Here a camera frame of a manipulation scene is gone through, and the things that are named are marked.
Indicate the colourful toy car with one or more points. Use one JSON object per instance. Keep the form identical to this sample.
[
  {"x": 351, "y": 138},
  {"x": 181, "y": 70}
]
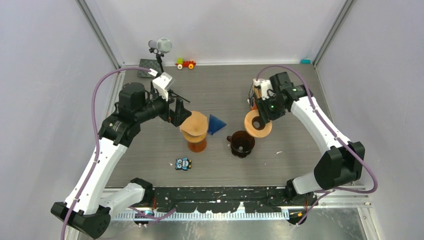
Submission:
[{"x": 181, "y": 63}]

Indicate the teal block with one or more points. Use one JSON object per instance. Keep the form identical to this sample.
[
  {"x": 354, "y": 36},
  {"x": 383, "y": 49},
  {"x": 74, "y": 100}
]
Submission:
[{"x": 306, "y": 61}]

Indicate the amber glass carafe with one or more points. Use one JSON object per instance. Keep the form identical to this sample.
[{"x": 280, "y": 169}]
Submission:
[{"x": 197, "y": 147}]

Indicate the orange coffee filter box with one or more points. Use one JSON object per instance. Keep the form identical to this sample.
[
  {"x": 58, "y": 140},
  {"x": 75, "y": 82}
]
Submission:
[{"x": 255, "y": 93}]

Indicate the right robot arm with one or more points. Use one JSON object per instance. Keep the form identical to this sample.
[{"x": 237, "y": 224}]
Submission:
[{"x": 339, "y": 163}]

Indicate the wooden ring stand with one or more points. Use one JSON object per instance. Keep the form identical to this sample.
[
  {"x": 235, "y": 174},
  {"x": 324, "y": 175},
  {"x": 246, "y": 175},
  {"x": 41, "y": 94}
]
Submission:
[{"x": 262, "y": 131}]

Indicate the blue plastic dripper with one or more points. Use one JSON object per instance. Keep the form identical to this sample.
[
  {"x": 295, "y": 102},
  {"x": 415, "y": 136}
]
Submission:
[{"x": 215, "y": 124}]

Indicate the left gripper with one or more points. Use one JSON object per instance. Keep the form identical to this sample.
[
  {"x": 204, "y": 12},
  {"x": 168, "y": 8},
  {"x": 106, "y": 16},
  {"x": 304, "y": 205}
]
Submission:
[{"x": 181, "y": 112}]

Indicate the silver microphone on tripod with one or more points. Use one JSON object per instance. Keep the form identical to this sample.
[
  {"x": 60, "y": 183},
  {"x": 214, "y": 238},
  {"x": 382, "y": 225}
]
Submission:
[{"x": 161, "y": 47}]

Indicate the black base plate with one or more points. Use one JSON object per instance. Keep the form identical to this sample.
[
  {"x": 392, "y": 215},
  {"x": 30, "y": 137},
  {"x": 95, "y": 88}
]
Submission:
[{"x": 219, "y": 200}]

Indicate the dark grey studded plate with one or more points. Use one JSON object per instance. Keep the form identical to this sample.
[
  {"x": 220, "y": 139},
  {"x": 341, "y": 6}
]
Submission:
[{"x": 148, "y": 64}]

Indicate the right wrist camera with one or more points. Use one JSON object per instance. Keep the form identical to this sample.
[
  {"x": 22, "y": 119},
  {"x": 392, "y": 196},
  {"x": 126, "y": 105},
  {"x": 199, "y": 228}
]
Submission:
[{"x": 262, "y": 88}]

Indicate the blue owl sticker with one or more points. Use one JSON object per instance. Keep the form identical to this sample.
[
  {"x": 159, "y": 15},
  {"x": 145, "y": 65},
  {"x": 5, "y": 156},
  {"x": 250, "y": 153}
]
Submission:
[{"x": 183, "y": 164}]

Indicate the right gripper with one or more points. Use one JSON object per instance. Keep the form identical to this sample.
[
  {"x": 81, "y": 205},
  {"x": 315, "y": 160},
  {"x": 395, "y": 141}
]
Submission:
[{"x": 266, "y": 115}]

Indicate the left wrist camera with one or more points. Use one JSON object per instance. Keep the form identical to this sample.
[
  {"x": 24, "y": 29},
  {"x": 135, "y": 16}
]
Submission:
[{"x": 163, "y": 84}]

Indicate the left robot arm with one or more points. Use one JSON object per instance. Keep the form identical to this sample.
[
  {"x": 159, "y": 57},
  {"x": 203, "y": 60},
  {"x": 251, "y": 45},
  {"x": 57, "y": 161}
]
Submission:
[{"x": 85, "y": 209}]

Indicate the brown paper coffee filter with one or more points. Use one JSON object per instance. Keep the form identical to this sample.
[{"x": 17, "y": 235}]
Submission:
[{"x": 195, "y": 125}]

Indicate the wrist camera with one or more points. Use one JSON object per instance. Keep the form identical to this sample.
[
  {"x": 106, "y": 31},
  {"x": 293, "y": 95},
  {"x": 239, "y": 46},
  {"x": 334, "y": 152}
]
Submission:
[
  {"x": 163, "y": 84},
  {"x": 262, "y": 88}
]

